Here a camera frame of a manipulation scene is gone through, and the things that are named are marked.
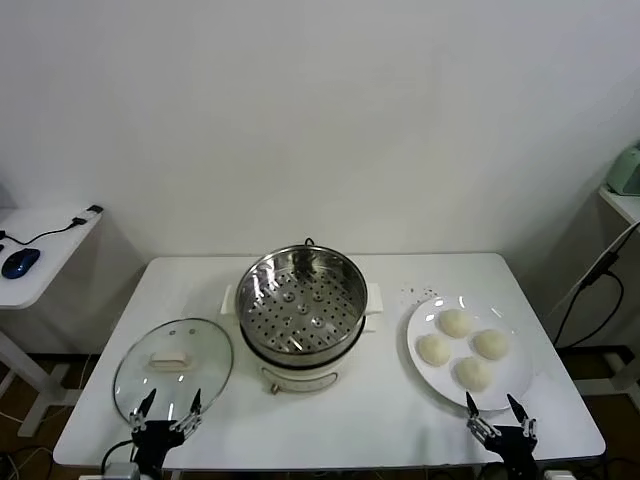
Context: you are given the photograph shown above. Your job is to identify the white side table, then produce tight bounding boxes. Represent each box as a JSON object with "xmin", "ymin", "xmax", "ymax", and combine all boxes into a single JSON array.
[
  {"xmin": 574, "ymin": 187, "xmax": 640, "ymax": 396},
  {"xmin": 0, "ymin": 204, "xmax": 147, "ymax": 436}
]

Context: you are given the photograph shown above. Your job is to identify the mint green appliance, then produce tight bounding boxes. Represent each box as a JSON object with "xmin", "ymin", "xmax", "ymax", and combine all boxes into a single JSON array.
[{"xmin": 604, "ymin": 144, "xmax": 640, "ymax": 196}]

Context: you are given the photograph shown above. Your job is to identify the blue computer mouse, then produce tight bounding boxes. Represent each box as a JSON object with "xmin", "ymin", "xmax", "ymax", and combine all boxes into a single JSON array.
[{"xmin": 1, "ymin": 248, "xmax": 41, "ymax": 279}]

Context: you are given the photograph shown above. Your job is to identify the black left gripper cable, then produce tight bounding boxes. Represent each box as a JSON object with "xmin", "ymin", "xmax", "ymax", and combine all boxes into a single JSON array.
[{"xmin": 101, "ymin": 439, "xmax": 136, "ymax": 472}]

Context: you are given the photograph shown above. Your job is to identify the white round plate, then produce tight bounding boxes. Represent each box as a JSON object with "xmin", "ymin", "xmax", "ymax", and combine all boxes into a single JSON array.
[{"xmin": 406, "ymin": 295, "xmax": 535, "ymax": 412}]

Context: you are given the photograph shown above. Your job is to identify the black power adapter cable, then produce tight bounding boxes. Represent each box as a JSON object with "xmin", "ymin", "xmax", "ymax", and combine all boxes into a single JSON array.
[{"xmin": 544, "ymin": 252, "xmax": 626, "ymax": 351}]

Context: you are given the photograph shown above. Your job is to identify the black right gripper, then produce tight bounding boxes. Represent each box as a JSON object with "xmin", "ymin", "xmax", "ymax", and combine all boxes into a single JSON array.
[{"xmin": 465, "ymin": 391, "xmax": 544, "ymax": 480}]

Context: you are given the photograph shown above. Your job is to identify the white cable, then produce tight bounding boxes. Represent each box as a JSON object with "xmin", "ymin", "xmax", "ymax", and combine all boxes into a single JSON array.
[{"xmin": 544, "ymin": 219, "xmax": 634, "ymax": 321}]

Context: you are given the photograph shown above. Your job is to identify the white steamed baozi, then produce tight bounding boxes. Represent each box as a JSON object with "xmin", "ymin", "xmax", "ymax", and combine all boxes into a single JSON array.
[
  {"xmin": 417, "ymin": 333, "xmax": 451, "ymax": 365},
  {"xmin": 438, "ymin": 308, "xmax": 472, "ymax": 339},
  {"xmin": 453, "ymin": 356, "xmax": 494, "ymax": 391},
  {"xmin": 473, "ymin": 329, "xmax": 510, "ymax": 361}
]

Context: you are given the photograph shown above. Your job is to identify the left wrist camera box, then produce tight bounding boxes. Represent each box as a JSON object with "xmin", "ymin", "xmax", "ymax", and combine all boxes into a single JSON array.
[{"xmin": 102, "ymin": 462, "xmax": 140, "ymax": 480}]

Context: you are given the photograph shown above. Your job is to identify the black cable with adapter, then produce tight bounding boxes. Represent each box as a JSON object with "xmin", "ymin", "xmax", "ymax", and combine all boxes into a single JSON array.
[{"xmin": 0, "ymin": 203, "xmax": 105, "ymax": 247}]

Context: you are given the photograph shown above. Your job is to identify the glass lid cream handle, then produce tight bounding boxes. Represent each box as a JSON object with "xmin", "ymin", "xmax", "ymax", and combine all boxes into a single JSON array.
[{"xmin": 112, "ymin": 317, "xmax": 235, "ymax": 430}]

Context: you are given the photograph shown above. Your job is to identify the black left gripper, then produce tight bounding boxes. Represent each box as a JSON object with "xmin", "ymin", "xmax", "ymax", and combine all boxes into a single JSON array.
[{"xmin": 129, "ymin": 388, "xmax": 204, "ymax": 480}]

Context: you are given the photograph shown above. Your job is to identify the stainless steel steamer basket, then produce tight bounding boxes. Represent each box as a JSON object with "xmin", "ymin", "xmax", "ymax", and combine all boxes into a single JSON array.
[{"xmin": 234, "ymin": 244, "xmax": 369, "ymax": 364}]

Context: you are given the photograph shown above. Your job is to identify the cream electric cooker pot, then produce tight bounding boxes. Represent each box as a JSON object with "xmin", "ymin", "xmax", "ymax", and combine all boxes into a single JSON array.
[{"xmin": 221, "ymin": 282, "xmax": 385, "ymax": 396}]

